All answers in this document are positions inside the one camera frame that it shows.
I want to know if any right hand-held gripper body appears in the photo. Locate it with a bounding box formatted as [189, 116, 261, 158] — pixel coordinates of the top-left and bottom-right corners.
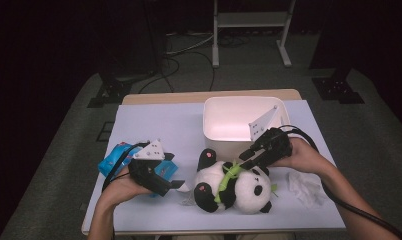
[248, 105, 294, 168]

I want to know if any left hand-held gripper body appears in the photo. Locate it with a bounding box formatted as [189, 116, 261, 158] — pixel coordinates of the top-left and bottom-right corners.
[128, 139, 173, 197]

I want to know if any panda plush toy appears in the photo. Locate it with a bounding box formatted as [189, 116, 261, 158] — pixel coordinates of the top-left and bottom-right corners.
[177, 148, 280, 215]

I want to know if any blue wet wipes pack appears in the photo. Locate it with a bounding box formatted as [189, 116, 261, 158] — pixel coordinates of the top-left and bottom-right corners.
[97, 141, 179, 198]

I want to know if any white plastic storage box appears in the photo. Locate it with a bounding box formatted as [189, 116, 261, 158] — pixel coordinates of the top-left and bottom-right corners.
[202, 96, 292, 163]

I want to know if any white wet wipe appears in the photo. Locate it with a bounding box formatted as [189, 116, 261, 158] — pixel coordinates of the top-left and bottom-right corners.
[286, 170, 328, 209]

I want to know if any person's left hand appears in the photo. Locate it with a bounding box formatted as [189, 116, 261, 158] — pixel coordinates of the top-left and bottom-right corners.
[99, 167, 156, 208]

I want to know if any person's right hand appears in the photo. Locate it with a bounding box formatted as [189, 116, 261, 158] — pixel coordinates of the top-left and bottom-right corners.
[273, 136, 334, 178]

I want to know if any dark floor plate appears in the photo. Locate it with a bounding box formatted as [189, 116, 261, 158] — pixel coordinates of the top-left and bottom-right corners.
[96, 121, 115, 143]

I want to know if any black stand base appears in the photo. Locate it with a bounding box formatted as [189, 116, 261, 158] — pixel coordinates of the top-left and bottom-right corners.
[87, 71, 133, 109]
[311, 68, 366, 105]

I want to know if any white metal stand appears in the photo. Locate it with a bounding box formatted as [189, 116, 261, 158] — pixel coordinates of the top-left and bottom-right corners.
[211, 0, 297, 69]

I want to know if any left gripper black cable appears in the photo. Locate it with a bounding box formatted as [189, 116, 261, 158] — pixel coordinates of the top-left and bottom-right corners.
[102, 142, 150, 193]

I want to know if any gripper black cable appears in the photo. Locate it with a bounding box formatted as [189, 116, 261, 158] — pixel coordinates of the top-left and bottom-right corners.
[102, 142, 150, 193]
[278, 124, 402, 240]

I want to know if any black floor cable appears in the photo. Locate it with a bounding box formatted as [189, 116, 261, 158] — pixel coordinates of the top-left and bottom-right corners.
[137, 49, 182, 94]
[185, 49, 217, 92]

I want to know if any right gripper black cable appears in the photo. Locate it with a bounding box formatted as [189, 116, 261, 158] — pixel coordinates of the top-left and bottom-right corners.
[278, 124, 402, 240]

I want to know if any grey floor cable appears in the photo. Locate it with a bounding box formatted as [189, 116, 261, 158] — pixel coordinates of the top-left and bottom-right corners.
[165, 31, 217, 56]

